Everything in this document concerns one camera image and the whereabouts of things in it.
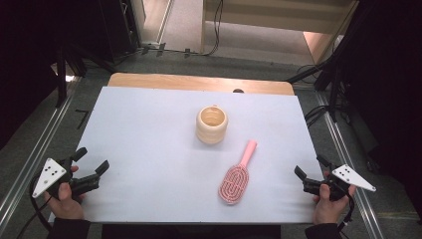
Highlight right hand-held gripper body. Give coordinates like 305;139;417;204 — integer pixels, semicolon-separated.
302;160;378;202

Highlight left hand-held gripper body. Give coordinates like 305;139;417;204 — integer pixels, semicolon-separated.
32;156;102;200

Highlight pink hairbrush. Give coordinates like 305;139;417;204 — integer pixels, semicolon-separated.
217;139;259;205

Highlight beige ribbed cup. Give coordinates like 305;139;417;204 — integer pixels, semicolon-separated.
195;105;230;145

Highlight person's left hand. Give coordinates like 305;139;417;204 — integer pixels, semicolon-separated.
45;165;87;221

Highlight person's right hand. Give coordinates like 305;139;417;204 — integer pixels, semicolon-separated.
312;170;357;226

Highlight white board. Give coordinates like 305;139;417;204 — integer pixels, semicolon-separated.
48;86;328;225

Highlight black metal stand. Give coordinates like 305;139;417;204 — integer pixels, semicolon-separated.
286;0;369;123
53;41;117;109

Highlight wooden table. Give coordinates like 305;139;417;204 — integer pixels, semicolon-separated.
106;72;296;97

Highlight black cabinet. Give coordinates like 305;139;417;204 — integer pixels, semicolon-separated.
98;0;141;64

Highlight beige wooden furniture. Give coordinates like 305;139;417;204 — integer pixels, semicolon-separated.
200;0;360;66

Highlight metal floor rail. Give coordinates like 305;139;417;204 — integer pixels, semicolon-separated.
314;92;386;239
0;95;76;228

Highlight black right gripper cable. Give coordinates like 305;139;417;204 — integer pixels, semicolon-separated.
337;191;356;239

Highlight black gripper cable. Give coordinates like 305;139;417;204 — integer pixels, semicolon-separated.
15;174;55;239
337;191;356;239

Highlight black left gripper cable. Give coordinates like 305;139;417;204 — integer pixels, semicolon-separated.
15;174;55;239

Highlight black floor cables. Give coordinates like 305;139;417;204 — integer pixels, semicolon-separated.
304;105;336;129

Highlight black hanging cable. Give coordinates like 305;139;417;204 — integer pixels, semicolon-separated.
202;0;225;57

